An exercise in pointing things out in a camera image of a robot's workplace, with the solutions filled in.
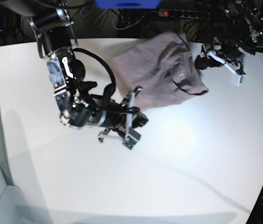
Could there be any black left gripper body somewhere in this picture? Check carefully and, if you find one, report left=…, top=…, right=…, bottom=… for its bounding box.
left=212, top=37, right=245, bottom=68

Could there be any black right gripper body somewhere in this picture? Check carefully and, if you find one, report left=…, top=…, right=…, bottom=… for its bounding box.
left=91, top=98, right=141, bottom=131

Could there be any mauve pink t-shirt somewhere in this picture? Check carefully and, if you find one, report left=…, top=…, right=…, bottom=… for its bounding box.
left=107, top=31, right=208, bottom=111

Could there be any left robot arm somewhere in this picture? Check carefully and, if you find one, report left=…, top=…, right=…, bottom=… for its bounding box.
left=194, top=0, right=263, bottom=76

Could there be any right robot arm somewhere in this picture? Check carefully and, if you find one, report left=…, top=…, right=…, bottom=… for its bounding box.
left=0, top=0, right=148, bottom=131

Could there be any black power strip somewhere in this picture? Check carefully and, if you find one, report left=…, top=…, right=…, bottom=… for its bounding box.
left=158, top=9, right=210, bottom=20

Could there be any blue plastic box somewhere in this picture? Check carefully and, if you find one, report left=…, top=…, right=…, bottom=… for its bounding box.
left=95, top=0, right=161, bottom=9

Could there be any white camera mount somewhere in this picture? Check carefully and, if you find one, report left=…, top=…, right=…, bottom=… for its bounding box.
left=201, top=44, right=246, bottom=86
left=98, top=86, right=143, bottom=150

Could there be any white coiled cable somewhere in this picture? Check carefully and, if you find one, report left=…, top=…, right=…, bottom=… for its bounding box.
left=81, top=4, right=110, bottom=29

